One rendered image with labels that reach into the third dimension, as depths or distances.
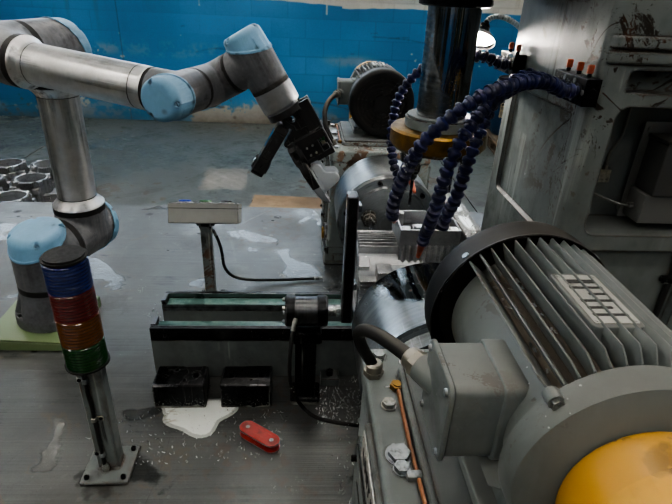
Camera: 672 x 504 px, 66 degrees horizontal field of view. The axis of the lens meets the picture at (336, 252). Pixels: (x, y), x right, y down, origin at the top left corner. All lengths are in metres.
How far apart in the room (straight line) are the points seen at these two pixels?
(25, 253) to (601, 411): 1.14
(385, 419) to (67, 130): 0.97
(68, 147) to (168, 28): 5.38
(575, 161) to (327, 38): 5.64
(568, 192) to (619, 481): 0.64
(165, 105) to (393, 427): 0.62
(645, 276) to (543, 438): 0.76
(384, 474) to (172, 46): 6.31
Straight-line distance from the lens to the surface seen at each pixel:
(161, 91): 0.91
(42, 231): 1.30
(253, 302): 1.18
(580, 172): 0.92
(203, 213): 1.30
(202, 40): 6.56
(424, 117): 0.97
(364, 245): 1.03
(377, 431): 0.56
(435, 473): 0.51
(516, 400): 0.40
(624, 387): 0.37
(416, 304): 0.76
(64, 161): 1.32
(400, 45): 6.52
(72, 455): 1.09
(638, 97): 0.93
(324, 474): 0.98
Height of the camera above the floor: 1.56
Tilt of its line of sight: 27 degrees down
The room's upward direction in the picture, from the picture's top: 3 degrees clockwise
